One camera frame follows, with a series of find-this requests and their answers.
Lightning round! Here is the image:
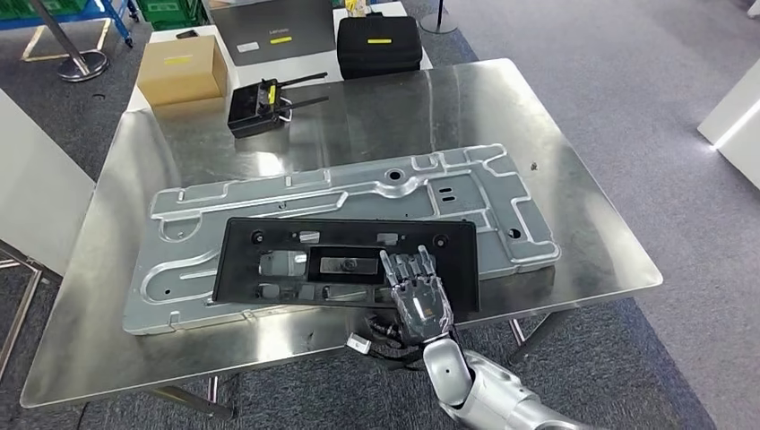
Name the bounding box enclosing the chrome stanchion post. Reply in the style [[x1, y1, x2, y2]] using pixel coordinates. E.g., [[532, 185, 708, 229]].
[[26, 0, 110, 83]]

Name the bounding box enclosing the white board on metal stand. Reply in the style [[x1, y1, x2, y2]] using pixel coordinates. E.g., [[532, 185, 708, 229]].
[[0, 89, 97, 383]]

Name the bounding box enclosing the green crate stack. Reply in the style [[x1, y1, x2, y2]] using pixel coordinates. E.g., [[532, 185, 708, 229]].
[[0, 0, 91, 20], [136, 0, 210, 32]]

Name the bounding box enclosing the grey laptop box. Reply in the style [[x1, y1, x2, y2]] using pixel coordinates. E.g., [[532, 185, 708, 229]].
[[209, 0, 338, 68]]

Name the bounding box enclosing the white side table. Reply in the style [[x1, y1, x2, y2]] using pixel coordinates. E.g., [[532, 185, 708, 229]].
[[125, 0, 434, 114]]

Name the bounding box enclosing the black wrist cable bundle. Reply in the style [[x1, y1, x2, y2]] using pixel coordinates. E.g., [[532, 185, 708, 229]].
[[363, 314, 430, 373]]

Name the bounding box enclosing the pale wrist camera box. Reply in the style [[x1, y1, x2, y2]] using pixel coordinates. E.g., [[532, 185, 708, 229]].
[[346, 331, 374, 356]]

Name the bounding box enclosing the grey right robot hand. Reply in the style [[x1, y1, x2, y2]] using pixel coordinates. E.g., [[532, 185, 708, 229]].
[[378, 245, 456, 347]]

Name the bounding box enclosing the black plastic plate frame part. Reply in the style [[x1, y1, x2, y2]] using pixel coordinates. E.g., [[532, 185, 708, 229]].
[[212, 217, 481, 315]]

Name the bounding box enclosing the white counter with light strips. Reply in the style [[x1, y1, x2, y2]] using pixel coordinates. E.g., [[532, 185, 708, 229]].
[[697, 59, 760, 193]]

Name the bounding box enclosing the blue warehouse rack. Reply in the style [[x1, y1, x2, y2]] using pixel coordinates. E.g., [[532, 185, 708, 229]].
[[0, 0, 135, 49]]

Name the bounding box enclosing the brown cardboard box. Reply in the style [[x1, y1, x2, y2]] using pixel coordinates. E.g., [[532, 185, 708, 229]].
[[136, 34, 230, 108]]

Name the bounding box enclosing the black carry case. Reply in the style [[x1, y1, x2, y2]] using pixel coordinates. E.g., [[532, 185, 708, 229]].
[[336, 13, 424, 82]]

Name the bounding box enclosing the grey metal panel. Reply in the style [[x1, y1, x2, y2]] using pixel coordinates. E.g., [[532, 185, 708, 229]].
[[123, 143, 562, 337]]

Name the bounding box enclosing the black remote controller with antennas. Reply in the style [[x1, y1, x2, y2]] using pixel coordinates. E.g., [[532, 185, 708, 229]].
[[227, 72, 332, 140]]

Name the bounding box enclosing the stainless steel workbench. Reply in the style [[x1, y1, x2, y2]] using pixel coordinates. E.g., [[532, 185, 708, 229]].
[[19, 57, 664, 421]]

